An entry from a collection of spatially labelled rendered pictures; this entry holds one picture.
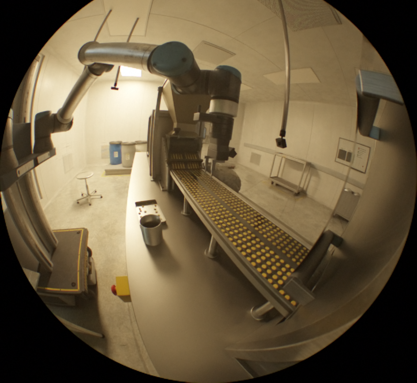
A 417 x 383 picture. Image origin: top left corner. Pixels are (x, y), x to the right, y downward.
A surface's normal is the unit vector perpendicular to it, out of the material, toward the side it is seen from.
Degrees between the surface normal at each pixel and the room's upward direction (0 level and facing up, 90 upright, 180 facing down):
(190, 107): 118
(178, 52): 92
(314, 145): 90
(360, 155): 90
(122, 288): 0
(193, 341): 0
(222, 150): 70
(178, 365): 0
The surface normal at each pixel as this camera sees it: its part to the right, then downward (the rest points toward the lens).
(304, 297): -0.88, 0.04
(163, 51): -0.07, 0.33
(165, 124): 0.46, 0.33
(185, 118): 0.35, 0.74
